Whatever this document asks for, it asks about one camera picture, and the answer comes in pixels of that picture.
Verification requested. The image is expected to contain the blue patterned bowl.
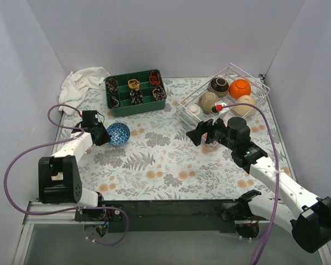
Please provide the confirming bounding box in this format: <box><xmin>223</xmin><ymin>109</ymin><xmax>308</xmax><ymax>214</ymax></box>
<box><xmin>106</xmin><ymin>123</ymin><xmax>131</xmax><ymax>146</ymax></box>

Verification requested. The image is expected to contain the olive brown bowl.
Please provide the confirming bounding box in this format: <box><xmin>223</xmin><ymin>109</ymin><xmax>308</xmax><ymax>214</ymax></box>
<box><xmin>198</xmin><ymin>92</ymin><xmax>220</xmax><ymax>113</ymax></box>

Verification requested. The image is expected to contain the white crumpled cloth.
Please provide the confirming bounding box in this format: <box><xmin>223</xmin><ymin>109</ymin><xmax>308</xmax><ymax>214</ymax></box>
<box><xmin>58</xmin><ymin>67</ymin><xmax>110</xmax><ymax>115</ymax></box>

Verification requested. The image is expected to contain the green plastic organizer tray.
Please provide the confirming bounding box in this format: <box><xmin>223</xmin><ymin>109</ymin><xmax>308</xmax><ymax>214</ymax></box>
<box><xmin>104</xmin><ymin>69</ymin><xmax>167</xmax><ymax>118</ymax></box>

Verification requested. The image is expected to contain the white wire dish rack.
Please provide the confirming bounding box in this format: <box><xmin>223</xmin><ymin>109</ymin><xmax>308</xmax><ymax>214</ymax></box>
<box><xmin>176</xmin><ymin>63</ymin><xmax>270</xmax><ymax>140</ymax></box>

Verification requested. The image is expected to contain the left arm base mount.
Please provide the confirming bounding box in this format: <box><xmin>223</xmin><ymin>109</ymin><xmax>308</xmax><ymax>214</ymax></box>
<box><xmin>74</xmin><ymin>203</ymin><xmax>125</xmax><ymax>239</ymax></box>

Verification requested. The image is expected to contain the orange bowl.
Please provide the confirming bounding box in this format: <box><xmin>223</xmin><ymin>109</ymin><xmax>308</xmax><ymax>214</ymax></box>
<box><xmin>229</xmin><ymin>79</ymin><xmax>251</xmax><ymax>99</ymax></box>

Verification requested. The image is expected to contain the black patterned bowl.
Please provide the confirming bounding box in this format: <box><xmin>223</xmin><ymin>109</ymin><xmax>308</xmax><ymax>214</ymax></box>
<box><xmin>207</xmin><ymin>77</ymin><xmax>229</xmax><ymax>97</ymax></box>

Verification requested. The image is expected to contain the orange black rolled sock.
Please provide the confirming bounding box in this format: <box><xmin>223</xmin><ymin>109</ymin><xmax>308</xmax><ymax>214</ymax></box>
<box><xmin>150</xmin><ymin>71</ymin><xmax>161</xmax><ymax>86</ymax></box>

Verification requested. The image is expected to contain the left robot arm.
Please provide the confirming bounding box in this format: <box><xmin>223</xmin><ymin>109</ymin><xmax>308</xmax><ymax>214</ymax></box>
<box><xmin>38</xmin><ymin>110</ymin><xmax>111</xmax><ymax>221</ymax></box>

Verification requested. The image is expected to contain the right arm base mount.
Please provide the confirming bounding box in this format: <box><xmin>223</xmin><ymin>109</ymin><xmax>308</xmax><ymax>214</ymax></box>
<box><xmin>220</xmin><ymin>189</ymin><xmax>261</xmax><ymax>241</ymax></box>

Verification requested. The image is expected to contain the black floral rolled sock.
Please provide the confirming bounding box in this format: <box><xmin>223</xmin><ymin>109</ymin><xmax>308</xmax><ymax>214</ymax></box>
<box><xmin>130</xmin><ymin>89</ymin><xmax>143</xmax><ymax>105</ymax></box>

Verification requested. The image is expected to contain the pink rose rolled sock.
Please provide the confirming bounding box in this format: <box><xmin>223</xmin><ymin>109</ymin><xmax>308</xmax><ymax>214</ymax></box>
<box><xmin>152</xmin><ymin>86</ymin><xmax>167</xmax><ymax>102</ymax></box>

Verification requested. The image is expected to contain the dark patterned rolled sock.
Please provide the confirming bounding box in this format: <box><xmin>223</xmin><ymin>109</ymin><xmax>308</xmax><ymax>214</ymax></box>
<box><xmin>106</xmin><ymin>78</ymin><xmax>118</xmax><ymax>93</ymax></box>

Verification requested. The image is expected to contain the floral table mat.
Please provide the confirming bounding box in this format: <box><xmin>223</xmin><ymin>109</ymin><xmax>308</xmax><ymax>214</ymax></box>
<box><xmin>59</xmin><ymin>78</ymin><xmax>271</xmax><ymax>200</ymax></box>

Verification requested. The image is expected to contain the yellow rolled sock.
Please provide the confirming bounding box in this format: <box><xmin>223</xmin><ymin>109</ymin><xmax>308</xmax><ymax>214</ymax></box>
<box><xmin>128</xmin><ymin>78</ymin><xmax>140</xmax><ymax>90</ymax></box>

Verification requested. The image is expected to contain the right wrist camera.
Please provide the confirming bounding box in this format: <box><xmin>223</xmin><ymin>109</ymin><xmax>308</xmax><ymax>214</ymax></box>
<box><xmin>212</xmin><ymin>102</ymin><xmax>228</xmax><ymax>114</ymax></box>

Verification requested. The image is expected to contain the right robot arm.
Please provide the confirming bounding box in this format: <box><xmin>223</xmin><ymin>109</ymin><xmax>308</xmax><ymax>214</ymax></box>
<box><xmin>186</xmin><ymin>117</ymin><xmax>331</xmax><ymax>253</ymax></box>

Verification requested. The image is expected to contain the aluminium frame rail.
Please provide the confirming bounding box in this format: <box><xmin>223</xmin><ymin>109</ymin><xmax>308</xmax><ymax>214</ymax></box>
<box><xmin>31</xmin><ymin>195</ymin><xmax>274</xmax><ymax>220</ymax></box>

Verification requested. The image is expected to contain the beige bowl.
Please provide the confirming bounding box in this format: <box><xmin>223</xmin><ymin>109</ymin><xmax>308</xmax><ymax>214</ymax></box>
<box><xmin>233</xmin><ymin>95</ymin><xmax>256</xmax><ymax>116</ymax></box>

